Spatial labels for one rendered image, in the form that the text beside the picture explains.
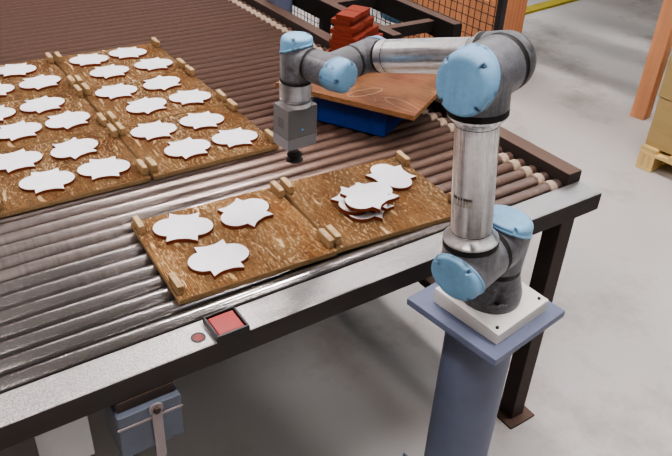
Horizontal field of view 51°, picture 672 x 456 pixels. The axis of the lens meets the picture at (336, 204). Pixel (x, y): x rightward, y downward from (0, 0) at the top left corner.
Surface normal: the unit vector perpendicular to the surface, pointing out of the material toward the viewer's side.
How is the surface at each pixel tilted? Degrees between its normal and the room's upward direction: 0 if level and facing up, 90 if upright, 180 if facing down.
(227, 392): 0
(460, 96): 85
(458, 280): 100
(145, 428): 90
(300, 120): 90
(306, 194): 0
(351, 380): 0
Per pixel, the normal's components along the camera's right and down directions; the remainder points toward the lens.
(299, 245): 0.04, -0.85
